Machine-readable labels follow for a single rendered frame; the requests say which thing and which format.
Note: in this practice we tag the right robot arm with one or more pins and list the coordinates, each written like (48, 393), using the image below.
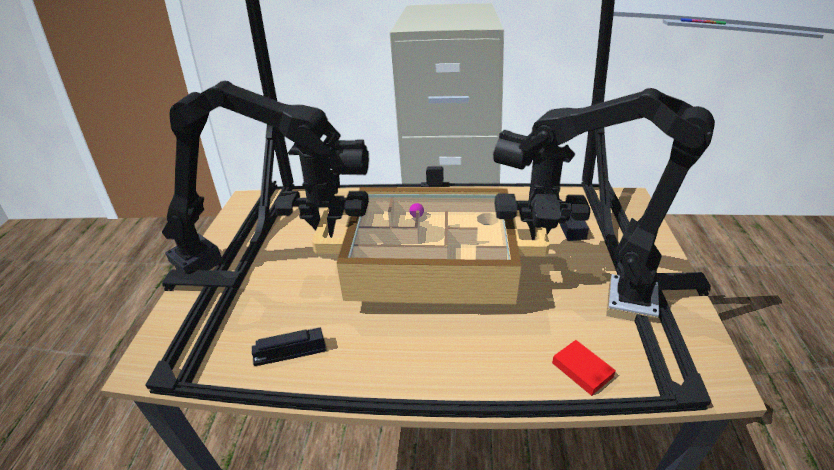
(304, 125)

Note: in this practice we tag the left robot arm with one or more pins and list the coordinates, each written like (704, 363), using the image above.
(558, 126)

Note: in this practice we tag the wooden maze board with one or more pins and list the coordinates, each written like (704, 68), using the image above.
(429, 245)

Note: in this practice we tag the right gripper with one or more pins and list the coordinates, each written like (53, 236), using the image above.
(320, 194)

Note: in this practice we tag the red rectangular block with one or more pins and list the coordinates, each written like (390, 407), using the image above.
(585, 368)

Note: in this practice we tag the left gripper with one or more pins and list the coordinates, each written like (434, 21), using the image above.
(506, 204)

